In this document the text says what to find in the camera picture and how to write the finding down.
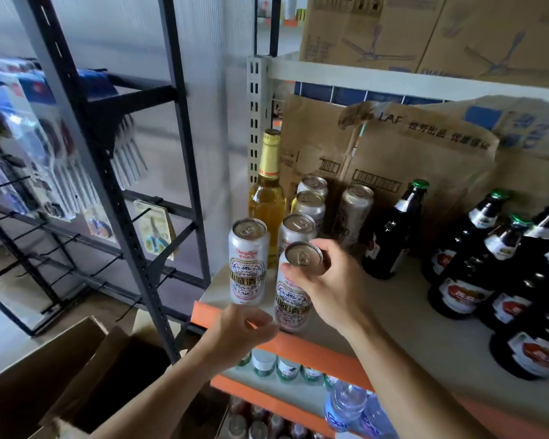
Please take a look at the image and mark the person's right hand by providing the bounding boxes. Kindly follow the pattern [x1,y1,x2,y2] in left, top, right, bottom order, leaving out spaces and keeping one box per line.
[281,239,372,335]

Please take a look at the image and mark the person's left hand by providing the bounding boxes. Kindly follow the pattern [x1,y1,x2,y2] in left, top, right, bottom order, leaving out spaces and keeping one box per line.
[200,305,280,375]

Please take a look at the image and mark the white patterned beer can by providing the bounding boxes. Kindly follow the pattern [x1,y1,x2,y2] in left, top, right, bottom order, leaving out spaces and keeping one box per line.
[274,241,325,334]

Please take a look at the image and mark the person's right forearm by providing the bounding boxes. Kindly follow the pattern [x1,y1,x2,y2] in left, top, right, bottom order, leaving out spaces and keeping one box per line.
[341,311,497,439]

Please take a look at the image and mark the person's left forearm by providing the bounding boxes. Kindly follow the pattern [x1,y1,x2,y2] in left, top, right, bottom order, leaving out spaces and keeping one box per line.
[89,349,222,439]

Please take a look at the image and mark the cluster of silver-top drink cans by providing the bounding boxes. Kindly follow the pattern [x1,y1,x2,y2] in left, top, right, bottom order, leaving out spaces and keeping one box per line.
[229,176,375,306]

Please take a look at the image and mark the yellow glass bottle gold cap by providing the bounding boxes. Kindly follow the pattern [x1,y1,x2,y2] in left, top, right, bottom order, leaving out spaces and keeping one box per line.
[249,129,286,269]

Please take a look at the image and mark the row of brown capped bottles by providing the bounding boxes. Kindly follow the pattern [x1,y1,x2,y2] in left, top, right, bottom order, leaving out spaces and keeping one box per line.
[226,397,323,439]

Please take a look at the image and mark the clear plastic water bottle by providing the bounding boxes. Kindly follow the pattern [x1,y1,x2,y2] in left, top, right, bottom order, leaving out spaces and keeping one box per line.
[324,380,368,433]
[359,392,401,439]

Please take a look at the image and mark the white orange metal shelf rack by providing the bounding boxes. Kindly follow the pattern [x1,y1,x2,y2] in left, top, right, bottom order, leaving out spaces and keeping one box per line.
[191,52,549,439]

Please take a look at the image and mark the packaged scissors card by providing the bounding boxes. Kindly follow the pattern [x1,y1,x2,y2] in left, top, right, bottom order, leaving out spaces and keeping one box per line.
[133,199,175,261]

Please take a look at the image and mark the row of dark beer bottles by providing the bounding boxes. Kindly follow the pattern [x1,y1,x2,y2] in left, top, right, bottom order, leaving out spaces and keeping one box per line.
[361,179,549,381]

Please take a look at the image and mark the brown cardboard box open flap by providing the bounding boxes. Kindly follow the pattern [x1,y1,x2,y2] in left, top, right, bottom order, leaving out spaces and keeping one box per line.
[338,101,500,254]

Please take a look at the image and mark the dark grey metal rack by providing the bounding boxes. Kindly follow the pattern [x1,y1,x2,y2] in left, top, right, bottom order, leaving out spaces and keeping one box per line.
[9,0,211,364]

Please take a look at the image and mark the open empty cardboard box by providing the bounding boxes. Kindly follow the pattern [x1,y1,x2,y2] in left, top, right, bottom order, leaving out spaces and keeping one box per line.
[0,315,231,439]

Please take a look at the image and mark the hanging metal forks bundle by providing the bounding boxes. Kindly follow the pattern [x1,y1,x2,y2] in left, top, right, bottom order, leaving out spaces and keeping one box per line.
[109,114,150,191]

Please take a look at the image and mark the fan print cardboard box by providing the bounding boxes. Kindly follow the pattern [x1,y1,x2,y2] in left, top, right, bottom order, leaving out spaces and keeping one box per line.
[416,0,549,90]
[300,0,447,73]

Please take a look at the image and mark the brown cardboard box blue print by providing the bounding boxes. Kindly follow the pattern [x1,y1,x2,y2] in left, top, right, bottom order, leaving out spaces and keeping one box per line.
[460,96,549,220]

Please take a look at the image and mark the hanging blue packaged goods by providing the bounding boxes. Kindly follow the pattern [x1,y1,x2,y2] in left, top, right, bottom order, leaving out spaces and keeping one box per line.
[0,57,120,245]

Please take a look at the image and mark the black wire display rack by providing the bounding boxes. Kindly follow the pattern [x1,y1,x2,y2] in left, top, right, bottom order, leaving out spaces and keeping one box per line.
[0,148,202,339]

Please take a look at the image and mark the black metal post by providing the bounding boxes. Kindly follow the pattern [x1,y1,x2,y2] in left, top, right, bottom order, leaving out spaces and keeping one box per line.
[253,0,282,58]

